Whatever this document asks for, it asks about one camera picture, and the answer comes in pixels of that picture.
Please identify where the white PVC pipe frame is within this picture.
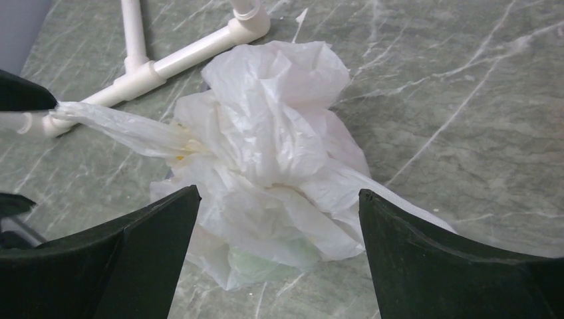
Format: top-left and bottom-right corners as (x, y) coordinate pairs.
(1, 1), (271, 138)

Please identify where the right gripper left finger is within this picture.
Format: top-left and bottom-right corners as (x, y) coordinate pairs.
(1, 186), (201, 318)

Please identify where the white plastic bag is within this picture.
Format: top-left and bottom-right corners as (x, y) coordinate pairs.
(52, 41), (448, 290)

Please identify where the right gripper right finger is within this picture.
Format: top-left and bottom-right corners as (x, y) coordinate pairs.
(359, 189), (563, 318)

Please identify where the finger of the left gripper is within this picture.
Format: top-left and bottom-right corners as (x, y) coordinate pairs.
(1, 70), (58, 111)
(0, 192), (37, 218)

